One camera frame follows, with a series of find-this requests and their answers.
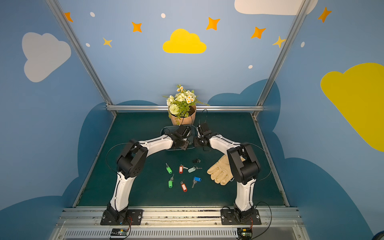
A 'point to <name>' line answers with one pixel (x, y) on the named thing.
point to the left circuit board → (119, 232)
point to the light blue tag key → (193, 169)
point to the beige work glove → (220, 172)
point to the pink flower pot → (187, 120)
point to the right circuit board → (245, 233)
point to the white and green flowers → (179, 104)
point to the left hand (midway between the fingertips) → (184, 140)
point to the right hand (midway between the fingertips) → (198, 140)
